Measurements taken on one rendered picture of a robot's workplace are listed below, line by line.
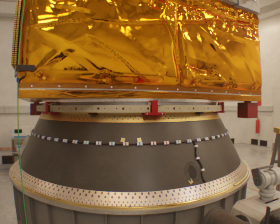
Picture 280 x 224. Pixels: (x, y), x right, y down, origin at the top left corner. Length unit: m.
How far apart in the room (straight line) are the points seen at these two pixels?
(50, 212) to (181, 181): 0.82
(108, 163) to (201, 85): 0.87
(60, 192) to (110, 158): 0.36
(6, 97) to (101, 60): 5.63
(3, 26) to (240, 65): 6.35
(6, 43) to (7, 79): 1.03
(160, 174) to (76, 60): 0.80
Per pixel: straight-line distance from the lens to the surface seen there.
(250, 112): 2.18
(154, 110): 1.41
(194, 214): 1.46
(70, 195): 1.39
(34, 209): 1.69
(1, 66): 6.94
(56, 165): 1.52
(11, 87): 6.84
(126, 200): 1.30
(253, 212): 0.84
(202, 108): 1.64
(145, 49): 1.48
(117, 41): 1.41
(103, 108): 1.43
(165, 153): 1.40
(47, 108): 1.71
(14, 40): 1.47
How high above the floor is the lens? 1.71
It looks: 2 degrees down
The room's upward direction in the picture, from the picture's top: straight up
